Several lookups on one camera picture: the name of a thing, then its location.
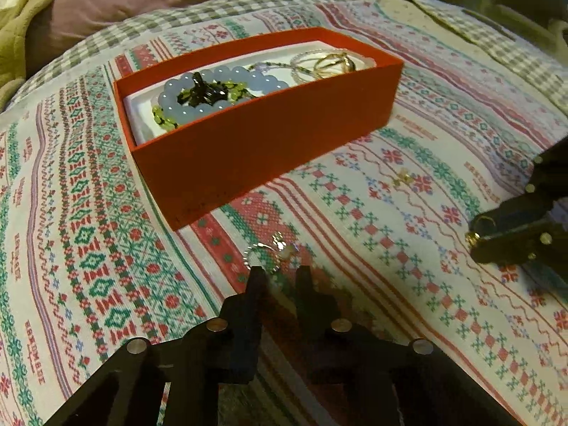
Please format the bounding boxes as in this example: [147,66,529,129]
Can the olive green blanket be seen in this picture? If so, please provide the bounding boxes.
[0,0,72,107]

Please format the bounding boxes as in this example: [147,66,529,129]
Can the pale blue bead bracelet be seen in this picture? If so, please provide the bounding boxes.
[153,66,294,131]

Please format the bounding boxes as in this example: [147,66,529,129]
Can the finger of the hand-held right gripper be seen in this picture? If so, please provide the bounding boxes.
[473,135,568,237]
[470,219,568,281]

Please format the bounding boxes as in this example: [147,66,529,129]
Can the green bead scorpion bracelet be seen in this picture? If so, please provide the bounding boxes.
[151,75,253,131]

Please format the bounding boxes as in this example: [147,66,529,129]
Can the grey checked bedsheet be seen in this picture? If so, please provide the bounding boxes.
[0,0,568,120]

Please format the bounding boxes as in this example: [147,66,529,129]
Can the patterned woven blanket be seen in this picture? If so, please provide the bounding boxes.
[0,0,568,426]

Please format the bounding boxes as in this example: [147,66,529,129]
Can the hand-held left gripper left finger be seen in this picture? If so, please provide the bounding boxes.
[44,266,270,426]

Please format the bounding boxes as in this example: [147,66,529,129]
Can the gold rings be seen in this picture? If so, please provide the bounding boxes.
[313,51,358,76]

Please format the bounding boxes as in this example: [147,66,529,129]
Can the red cardboard box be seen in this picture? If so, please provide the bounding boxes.
[113,27,404,231]

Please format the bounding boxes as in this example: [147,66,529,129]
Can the gold hoop earring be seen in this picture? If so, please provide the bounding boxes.
[464,215,498,247]

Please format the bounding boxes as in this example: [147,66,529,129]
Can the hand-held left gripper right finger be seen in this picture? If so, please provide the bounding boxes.
[295,265,524,426]

